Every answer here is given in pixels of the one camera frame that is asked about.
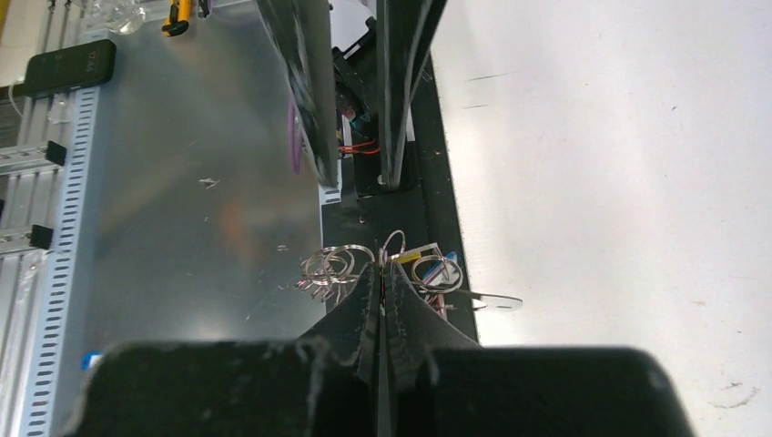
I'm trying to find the black phone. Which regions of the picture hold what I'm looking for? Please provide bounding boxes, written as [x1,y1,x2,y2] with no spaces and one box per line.
[18,39,117,98]

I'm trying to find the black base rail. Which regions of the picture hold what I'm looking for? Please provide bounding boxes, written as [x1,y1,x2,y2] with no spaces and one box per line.
[322,12,478,339]

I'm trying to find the metal base plate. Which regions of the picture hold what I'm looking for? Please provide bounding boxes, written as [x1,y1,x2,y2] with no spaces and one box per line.
[1,1,324,436]

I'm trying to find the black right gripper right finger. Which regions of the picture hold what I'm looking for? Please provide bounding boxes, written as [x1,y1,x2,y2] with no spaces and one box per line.
[382,263,693,436]

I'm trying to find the yellow black utility knife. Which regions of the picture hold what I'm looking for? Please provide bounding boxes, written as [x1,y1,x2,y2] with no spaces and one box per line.
[161,0,192,37]

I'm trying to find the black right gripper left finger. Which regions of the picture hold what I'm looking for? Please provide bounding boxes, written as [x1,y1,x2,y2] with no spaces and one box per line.
[61,263,381,436]

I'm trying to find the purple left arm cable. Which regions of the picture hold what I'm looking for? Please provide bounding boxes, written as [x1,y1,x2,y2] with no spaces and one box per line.
[286,99,304,176]

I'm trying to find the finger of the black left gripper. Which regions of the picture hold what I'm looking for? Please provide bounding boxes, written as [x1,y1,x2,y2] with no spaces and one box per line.
[257,0,339,187]
[376,0,447,189]

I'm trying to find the large steel keyring plate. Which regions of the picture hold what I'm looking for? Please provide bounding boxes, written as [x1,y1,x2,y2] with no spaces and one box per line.
[294,229,523,319]

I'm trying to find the blue key tag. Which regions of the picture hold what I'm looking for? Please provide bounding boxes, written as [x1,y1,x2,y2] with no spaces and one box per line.
[81,351,103,371]

